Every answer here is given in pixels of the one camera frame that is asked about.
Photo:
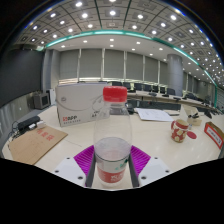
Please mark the long curved conference desk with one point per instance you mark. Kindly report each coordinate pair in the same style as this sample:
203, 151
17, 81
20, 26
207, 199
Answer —
166, 105

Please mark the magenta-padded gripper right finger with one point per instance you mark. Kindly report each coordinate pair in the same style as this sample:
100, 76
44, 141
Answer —
155, 170

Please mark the black bag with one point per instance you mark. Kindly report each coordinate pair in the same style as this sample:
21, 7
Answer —
129, 108

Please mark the brown paper envelope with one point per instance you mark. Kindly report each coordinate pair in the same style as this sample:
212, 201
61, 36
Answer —
35, 145

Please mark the ceiling lights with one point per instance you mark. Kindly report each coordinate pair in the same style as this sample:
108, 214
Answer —
112, 12

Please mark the white paper sheets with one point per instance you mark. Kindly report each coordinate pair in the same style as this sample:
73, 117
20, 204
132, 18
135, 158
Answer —
153, 115

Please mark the white cardboard box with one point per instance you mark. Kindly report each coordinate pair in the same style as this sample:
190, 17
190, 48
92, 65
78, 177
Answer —
75, 103

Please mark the open cardboard box red side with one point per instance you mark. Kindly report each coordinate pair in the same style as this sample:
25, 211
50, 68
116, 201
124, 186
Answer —
215, 133

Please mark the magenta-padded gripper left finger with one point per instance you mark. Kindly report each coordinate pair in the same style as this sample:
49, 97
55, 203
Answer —
68, 170

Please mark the red floral mug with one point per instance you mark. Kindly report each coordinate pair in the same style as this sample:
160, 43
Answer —
180, 131

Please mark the small beige open box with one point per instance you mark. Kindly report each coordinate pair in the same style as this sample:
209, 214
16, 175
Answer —
195, 116

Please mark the clear red-capped water bottle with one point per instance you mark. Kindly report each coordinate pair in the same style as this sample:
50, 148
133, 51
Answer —
112, 153

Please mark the flat round red coaster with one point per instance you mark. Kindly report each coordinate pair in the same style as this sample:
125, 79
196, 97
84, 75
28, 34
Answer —
192, 135

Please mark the grey old monitor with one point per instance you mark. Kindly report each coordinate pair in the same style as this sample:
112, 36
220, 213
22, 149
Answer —
41, 100

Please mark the row of black chairs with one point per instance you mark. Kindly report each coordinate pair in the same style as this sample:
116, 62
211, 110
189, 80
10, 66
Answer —
148, 87

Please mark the grey round column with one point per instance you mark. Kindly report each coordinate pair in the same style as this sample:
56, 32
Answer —
175, 75

